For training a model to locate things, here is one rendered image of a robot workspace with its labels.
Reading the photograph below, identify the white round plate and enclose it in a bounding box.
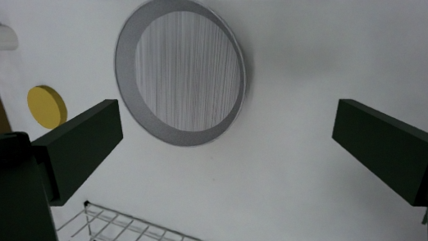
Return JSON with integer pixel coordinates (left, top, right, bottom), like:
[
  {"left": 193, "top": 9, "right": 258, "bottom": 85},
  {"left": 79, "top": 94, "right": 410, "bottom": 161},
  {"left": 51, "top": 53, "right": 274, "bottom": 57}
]
[{"left": 113, "top": 0, "right": 247, "bottom": 148}]

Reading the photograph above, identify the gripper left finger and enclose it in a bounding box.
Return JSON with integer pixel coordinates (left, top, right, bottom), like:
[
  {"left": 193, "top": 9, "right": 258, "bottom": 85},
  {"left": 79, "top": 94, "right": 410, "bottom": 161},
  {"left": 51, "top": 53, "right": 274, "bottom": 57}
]
[{"left": 0, "top": 99, "right": 124, "bottom": 241}]

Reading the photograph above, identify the silver wire dish rack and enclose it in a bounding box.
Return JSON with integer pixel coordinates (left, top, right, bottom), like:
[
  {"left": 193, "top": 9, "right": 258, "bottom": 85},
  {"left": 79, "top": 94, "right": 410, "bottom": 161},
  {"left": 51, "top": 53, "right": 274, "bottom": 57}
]
[{"left": 57, "top": 200, "right": 197, "bottom": 241}]

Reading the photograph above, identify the small white cup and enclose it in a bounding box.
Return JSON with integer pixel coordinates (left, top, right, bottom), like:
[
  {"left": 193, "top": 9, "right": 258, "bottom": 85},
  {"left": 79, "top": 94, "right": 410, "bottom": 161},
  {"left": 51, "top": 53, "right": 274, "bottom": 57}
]
[{"left": 0, "top": 25, "right": 19, "bottom": 51}]

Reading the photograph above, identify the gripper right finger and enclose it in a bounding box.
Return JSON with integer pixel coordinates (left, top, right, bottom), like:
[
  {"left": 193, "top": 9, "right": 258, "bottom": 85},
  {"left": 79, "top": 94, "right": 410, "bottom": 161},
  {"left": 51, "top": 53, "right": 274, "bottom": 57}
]
[{"left": 331, "top": 99, "right": 428, "bottom": 228}]

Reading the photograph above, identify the yellow round disc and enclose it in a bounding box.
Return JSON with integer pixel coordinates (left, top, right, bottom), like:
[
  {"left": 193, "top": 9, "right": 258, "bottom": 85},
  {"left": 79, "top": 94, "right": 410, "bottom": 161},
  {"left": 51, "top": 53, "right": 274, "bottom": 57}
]
[{"left": 27, "top": 85, "right": 68, "bottom": 130}]

